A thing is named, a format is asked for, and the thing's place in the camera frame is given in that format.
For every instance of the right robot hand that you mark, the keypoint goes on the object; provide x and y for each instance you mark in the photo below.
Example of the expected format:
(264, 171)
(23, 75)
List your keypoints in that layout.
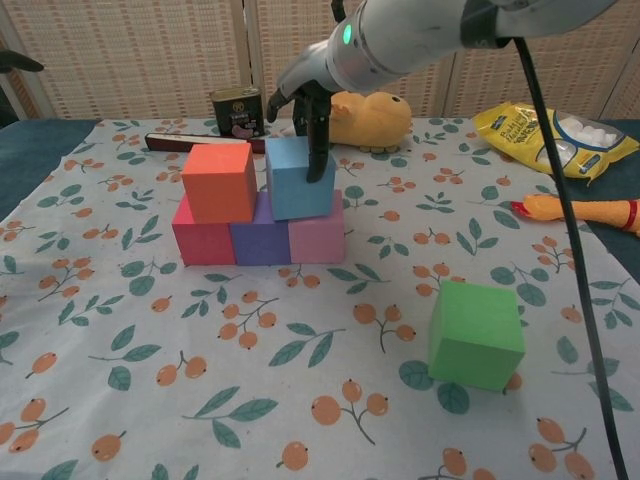
(310, 75)

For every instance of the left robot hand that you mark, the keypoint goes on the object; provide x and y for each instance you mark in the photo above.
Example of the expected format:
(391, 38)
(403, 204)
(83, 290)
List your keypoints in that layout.
(20, 61)

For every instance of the light blue foam cube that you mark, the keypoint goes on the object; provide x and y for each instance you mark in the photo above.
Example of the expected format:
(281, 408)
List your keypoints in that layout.
(290, 190)

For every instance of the orange foam cube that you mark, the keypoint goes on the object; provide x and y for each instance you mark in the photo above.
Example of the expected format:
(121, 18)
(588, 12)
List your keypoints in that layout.
(217, 185)

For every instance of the light pink foam cube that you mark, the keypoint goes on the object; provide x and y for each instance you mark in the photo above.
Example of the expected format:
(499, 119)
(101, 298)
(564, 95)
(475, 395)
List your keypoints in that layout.
(317, 237)

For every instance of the magenta foam cube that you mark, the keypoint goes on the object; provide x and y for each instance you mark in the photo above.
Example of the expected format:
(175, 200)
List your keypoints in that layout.
(205, 242)

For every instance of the yellow plush duck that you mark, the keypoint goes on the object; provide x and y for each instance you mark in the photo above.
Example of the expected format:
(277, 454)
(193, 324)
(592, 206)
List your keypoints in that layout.
(375, 120)

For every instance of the gold black tin can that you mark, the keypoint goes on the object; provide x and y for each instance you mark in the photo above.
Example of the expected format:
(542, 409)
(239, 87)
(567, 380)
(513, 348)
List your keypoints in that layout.
(237, 115)

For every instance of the long dark red box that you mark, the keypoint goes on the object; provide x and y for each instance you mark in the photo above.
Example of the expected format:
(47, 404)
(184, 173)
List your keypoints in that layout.
(170, 141)

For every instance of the purple foam cube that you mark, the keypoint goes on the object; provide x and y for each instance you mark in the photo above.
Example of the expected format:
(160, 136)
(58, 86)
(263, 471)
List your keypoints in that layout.
(260, 240)

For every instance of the yellow marshmallow bag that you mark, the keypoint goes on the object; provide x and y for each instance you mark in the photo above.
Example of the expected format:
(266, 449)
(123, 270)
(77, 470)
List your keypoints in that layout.
(515, 132)

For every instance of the green foam cube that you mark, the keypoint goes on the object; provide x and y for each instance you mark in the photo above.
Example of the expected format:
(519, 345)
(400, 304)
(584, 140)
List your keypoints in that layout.
(475, 335)

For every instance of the yellow rubber chicken toy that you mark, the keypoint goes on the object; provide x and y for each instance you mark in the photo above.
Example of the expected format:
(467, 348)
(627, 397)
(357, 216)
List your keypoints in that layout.
(595, 210)

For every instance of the floral print tablecloth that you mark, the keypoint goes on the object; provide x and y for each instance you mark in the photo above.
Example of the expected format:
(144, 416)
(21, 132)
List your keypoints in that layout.
(150, 350)

